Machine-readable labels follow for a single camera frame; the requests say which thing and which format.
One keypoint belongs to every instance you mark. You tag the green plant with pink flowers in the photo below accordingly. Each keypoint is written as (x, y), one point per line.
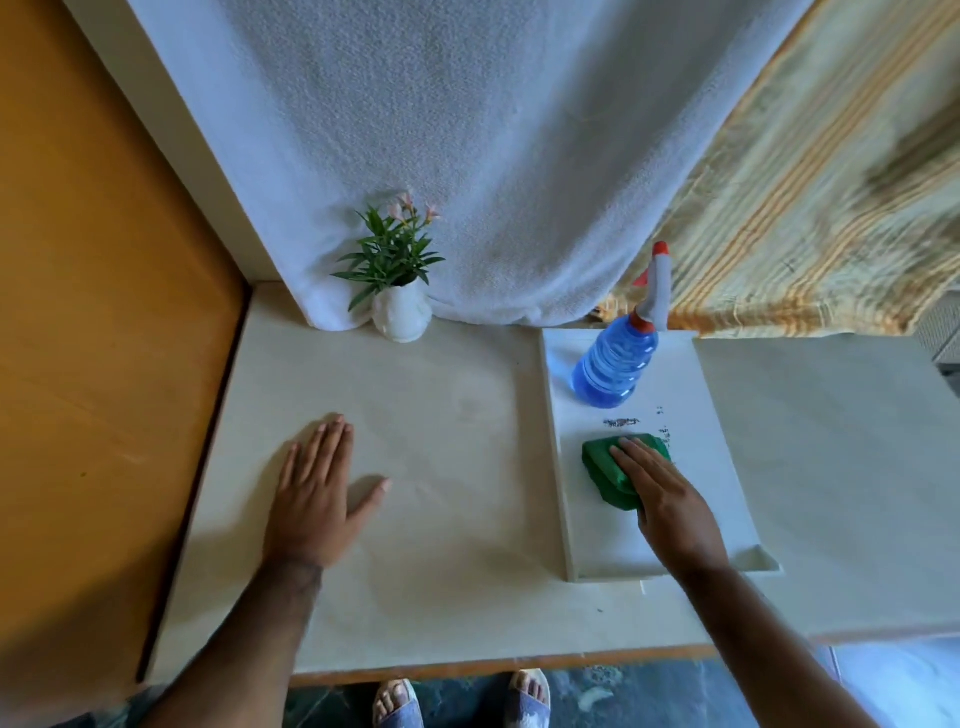
(391, 251)

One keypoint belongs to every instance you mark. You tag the person's left forearm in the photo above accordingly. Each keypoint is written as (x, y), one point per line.
(240, 645)

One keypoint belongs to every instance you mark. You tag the person's left middle finger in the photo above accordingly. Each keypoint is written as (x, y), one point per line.
(327, 453)

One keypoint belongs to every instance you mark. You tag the white rectangular tray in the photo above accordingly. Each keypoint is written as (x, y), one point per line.
(660, 465)

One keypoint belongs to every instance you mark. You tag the person's left hand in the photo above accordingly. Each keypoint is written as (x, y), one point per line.
(311, 510)

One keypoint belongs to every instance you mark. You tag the orange wooden door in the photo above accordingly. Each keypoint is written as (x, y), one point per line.
(97, 360)

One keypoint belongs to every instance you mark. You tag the person's right fingers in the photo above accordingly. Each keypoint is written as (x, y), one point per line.
(637, 465)

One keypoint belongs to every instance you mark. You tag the white vase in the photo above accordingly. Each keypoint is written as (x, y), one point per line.
(402, 312)

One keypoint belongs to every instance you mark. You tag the blue spray bottle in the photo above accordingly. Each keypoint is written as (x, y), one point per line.
(621, 346)

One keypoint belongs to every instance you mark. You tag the person's right hand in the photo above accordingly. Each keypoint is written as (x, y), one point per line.
(671, 510)

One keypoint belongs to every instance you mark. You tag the person's right forearm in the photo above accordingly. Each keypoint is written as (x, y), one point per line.
(772, 645)

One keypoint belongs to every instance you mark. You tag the dark dirt specks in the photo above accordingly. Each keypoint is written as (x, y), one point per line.
(637, 426)

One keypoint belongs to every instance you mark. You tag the person's left little finger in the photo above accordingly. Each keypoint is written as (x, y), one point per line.
(288, 466)

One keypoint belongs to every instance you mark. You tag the white towel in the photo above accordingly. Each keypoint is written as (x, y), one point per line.
(480, 150)

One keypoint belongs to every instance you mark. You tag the person's left thumb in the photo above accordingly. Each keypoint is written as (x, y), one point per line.
(370, 501)

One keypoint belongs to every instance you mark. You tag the striped yellow curtain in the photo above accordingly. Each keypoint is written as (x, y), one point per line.
(817, 195)

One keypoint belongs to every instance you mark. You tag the green scrub sponge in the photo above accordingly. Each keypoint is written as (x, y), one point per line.
(611, 472)

